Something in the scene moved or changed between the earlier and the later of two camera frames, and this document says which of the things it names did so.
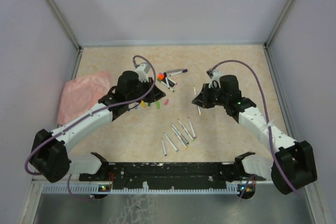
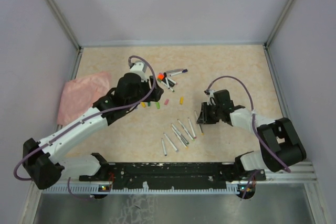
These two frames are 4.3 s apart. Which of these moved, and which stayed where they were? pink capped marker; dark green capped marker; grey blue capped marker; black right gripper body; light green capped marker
Moved: black right gripper body
Stayed: grey blue capped marker; pink capped marker; dark green capped marker; light green capped marker
